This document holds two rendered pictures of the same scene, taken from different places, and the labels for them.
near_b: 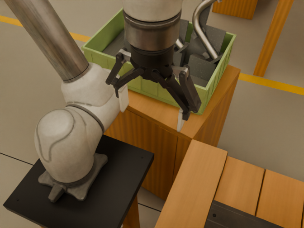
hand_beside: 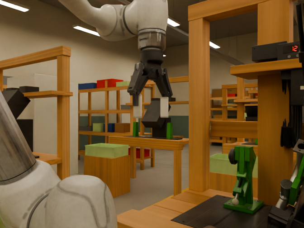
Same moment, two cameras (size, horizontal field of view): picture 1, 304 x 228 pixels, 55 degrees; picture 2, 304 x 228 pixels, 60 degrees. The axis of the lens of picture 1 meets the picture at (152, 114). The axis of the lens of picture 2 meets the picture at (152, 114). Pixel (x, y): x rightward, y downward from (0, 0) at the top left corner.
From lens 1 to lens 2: 0.98 m
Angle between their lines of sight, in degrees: 81
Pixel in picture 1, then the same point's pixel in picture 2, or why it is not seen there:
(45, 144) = (98, 199)
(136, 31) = (161, 36)
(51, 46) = (13, 124)
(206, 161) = (135, 216)
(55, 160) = (112, 217)
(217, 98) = not seen: hidden behind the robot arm
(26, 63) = not seen: outside the picture
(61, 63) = (23, 146)
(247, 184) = (162, 211)
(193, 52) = not seen: hidden behind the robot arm
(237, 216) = (187, 214)
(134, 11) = (161, 25)
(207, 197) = (167, 221)
